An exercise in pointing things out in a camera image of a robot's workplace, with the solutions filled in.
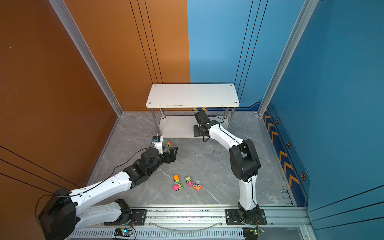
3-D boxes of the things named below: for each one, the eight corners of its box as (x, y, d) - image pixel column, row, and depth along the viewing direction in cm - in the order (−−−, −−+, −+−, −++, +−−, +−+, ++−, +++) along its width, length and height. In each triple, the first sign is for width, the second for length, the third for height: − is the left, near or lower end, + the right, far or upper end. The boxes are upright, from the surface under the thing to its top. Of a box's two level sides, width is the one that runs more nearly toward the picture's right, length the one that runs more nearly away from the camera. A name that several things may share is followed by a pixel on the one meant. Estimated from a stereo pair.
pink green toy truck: (173, 190, 83) (172, 189, 81) (174, 181, 86) (173, 180, 85) (182, 190, 83) (182, 189, 81) (183, 181, 86) (183, 180, 85)
